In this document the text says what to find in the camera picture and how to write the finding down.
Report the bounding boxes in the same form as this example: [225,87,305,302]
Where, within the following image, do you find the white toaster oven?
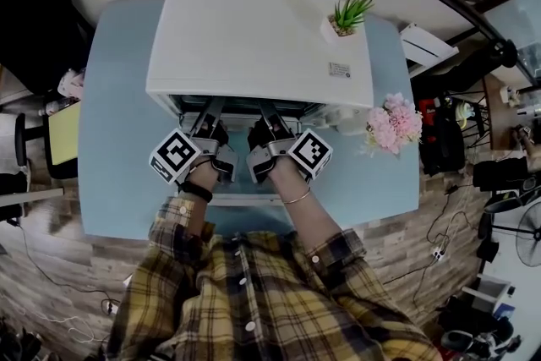
[145,0,375,208]

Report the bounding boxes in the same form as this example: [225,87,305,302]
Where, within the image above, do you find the gold bangle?
[281,186,313,206]

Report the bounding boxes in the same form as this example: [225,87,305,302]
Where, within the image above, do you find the small potted green plant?
[320,0,377,43]

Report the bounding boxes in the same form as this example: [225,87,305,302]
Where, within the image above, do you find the pale green kettle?
[451,101,475,129]

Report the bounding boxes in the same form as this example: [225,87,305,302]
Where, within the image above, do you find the yellow plaid shirt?
[105,194,443,361]

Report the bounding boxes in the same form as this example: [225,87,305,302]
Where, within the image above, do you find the pink flowers in white vase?
[361,92,424,160]

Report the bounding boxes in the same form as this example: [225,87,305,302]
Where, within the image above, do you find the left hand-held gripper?
[148,96,240,186]

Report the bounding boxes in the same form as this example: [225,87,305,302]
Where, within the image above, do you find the white chair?
[399,23,460,77]

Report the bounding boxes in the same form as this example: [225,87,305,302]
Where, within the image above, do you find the brown desk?
[481,71,541,157]

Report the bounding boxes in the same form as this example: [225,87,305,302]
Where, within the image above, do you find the black standing fan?
[477,198,541,267]

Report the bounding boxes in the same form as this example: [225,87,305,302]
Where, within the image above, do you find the black mesh office chair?
[0,0,94,96]

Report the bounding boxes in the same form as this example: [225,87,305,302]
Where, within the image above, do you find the person's left forearm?
[182,160,216,208]

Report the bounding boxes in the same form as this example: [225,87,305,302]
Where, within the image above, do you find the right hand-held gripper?
[245,99,334,184]

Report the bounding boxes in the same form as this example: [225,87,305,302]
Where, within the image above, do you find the person's left hand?
[202,118,232,148]

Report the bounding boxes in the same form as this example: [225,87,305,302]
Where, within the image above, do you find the pink white plush toy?
[57,69,85,101]

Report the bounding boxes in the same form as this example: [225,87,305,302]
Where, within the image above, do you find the chair with yellow seat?
[14,99,81,183]

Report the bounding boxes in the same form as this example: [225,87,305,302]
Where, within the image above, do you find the black wristband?
[178,180,214,204]

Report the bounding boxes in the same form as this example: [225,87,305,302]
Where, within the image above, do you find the black backpack with red patch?
[416,96,466,178]

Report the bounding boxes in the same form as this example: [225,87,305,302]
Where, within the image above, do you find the person's right hand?
[247,117,279,152]

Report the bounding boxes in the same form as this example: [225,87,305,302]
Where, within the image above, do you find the person's right forearm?
[268,159,342,244]

